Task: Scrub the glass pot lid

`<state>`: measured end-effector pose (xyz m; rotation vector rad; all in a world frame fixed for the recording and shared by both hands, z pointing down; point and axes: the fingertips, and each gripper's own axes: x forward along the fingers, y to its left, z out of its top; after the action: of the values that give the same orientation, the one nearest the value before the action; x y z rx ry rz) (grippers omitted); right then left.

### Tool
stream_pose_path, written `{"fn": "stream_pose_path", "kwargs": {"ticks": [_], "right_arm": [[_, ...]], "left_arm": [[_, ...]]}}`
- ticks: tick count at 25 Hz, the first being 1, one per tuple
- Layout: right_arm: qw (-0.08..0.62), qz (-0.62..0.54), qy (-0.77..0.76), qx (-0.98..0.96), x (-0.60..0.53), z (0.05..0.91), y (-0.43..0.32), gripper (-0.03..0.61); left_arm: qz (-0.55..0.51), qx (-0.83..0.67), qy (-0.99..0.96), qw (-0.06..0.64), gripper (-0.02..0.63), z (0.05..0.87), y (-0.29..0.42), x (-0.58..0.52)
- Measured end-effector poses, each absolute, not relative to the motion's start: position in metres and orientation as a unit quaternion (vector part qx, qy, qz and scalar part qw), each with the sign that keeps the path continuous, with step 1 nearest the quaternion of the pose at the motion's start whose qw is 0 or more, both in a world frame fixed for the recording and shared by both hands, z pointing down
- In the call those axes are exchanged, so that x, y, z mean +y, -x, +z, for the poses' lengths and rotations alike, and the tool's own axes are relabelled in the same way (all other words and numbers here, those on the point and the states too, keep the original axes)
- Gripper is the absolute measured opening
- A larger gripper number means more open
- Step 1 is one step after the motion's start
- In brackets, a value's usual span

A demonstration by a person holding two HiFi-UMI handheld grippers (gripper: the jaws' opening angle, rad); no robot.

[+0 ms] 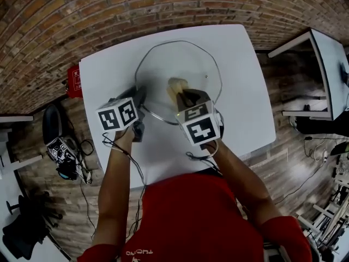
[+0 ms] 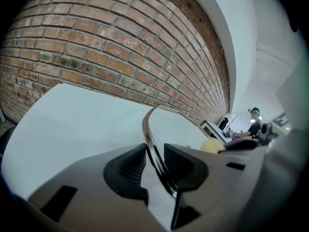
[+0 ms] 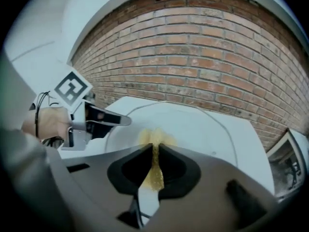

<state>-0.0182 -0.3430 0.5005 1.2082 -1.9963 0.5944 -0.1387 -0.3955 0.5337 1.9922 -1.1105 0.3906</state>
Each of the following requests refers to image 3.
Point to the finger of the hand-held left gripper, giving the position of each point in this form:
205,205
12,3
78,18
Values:
120,121

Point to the person's left forearm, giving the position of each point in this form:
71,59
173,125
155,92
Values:
50,122

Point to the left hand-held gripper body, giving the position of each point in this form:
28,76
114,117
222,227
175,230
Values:
71,88

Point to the white table with thick legs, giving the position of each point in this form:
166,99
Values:
299,139

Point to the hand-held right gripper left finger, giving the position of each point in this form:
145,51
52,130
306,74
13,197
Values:
96,178

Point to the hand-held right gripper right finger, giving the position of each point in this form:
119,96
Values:
212,178

